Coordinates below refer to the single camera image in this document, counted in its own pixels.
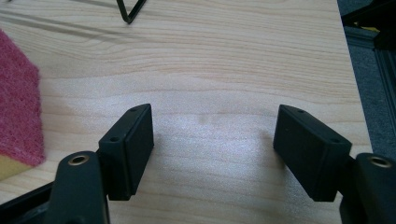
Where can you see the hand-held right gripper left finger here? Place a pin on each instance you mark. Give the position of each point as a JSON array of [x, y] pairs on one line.
[[126, 155]]

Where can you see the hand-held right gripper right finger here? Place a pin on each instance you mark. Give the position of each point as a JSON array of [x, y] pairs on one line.
[[308, 155]]

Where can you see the red and yellow scouring sponge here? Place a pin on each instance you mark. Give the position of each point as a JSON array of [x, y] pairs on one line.
[[17, 112]]

